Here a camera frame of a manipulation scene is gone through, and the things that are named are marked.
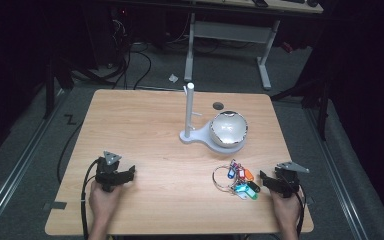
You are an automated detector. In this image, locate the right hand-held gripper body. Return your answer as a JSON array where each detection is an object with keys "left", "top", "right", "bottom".
[{"left": 273, "top": 161, "right": 311, "bottom": 199}]

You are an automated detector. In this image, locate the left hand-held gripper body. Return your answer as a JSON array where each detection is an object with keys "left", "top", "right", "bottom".
[{"left": 94, "top": 150, "right": 125, "bottom": 193}]

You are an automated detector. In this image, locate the key ring with colourful tags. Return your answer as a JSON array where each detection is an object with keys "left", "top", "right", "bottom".
[{"left": 211, "top": 158, "right": 262, "bottom": 201}]

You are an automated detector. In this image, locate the person's right hand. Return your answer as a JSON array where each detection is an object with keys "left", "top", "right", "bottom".
[{"left": 269, "top": 190, "right": 302, "bottom": 230}]

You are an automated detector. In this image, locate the person's left hand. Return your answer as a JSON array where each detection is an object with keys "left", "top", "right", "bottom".
[{"left": 88, "top": 181, "right": 122, "bottom": 222}]

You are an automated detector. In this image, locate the shiny silver bowl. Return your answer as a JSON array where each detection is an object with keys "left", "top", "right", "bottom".
[{"left": 208, "top": 110, "right": 249, "bottom": 149}]

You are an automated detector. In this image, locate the black tape strip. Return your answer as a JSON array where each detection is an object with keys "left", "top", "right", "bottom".
[{"left": 42, "top": 201, "right": 68, "bottom": 212}]

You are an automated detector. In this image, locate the black metal stand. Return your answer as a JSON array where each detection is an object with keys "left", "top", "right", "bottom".
[
  {"left": 42, "top": 56, "right": 76, "bottom": 120},
  {"left": 269, "top": 66, "right": 334, "bottom": 142}
]

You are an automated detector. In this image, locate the white stand with pole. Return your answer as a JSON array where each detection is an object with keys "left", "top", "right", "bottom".
[{"left": 178, "top": 82, "right": 248, "bottom": 155}]

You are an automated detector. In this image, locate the desk with grey metal legs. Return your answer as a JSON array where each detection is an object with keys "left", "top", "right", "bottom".
[{"left": 182, "top": 0, "right": 325, "bottom": 92}]

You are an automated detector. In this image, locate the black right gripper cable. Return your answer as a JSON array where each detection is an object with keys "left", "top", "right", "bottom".
[{"left": 286, "top": 179, "right": 307, "bottom": 238}]

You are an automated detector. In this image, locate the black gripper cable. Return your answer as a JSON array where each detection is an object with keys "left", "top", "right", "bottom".
[
  {"left": 80, "top": 158, "right": 100, "bottom": 240},
  {"left": 286, "top": 179, "right": 307, "bottom": 238}
]

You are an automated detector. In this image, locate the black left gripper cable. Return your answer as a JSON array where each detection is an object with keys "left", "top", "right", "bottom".
[{"left": 80, "top": 158, "right": 100, "bottom": 240}]

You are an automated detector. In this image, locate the black floor cable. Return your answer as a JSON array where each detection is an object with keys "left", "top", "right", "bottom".
[{"left": 56, "top": 120, "right": 85, "bottom": 185}]

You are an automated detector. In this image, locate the metal floor rail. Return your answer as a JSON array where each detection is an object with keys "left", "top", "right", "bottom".
[
  {"left": 0, "top": 89, "right": 73, "bottom": 234},
  {"left": 304, "top": 108, "right": 371, "bottom": 240}
]

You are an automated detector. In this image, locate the bundle of black floor cables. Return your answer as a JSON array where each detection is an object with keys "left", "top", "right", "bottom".
[{"left": 98, "top": 13, "right": 153, "bottom": 91}]

